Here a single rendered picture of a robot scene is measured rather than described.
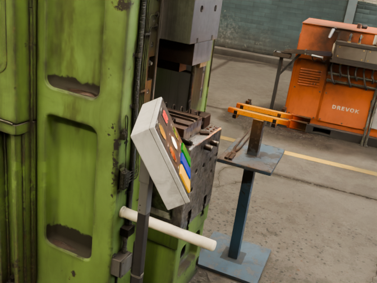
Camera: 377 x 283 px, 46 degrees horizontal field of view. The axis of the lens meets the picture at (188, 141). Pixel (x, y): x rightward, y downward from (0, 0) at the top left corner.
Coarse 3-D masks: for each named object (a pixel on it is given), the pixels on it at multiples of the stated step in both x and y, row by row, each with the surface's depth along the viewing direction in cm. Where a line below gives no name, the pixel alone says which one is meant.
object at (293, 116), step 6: (246, 108) 244; (252, 108) 243; (258, 108) 242; (264, 108) 242; (270, 114) 240; (276, 114) 239; (282, 114) 238; (288, 114) 238; (294, 114) 238; (300, 120) 236; (306, 120) 235
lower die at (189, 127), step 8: (184, 112) 218; (176, 120) 206; (184, 120) 208; (192, 120) 207; (200, 120) 215; (176, 128) 200; (184, 128) 200; (192, 128) 208; (200, 128) 218; (184, 136) 201
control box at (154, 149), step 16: (144, 112) 153; (160, 112) 151; (144, 128) 135; (144, 144) 135; (160, 144) 135; (176, 144) 155; (144, 160) 137; (160, 160) 136; (176, 160) 144; (160, 176) 139; (176, 176) 138; (160, 192) 141; (176, 192) 140
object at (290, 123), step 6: (228, 108) 236; (234, 108) 235; (240, 114) 234; (246, 114) 233; (252, 114) 231; (258, 114) 231; (270, 120) 229; (282, 120) 226; (288, 120) 225; (294, 120) 225; (288, 126) 225; (294, 126) 226; (300, 126) 224
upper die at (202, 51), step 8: (160, 40) 192; (168, 40) 190; (208, 40) 198; (160, 48) 193; (168, 48) 191; (176, 48) 189; (184, 48) 188; (192, 48) 186; (200, 48) 192; (208, 48) 200; (160, 56) 194; (168, 56) 192; (176, 56) 190; (184, 56) 189; (192, 56) 187; (200, 56) 194; (208, 56) 202; (192, 64) 188
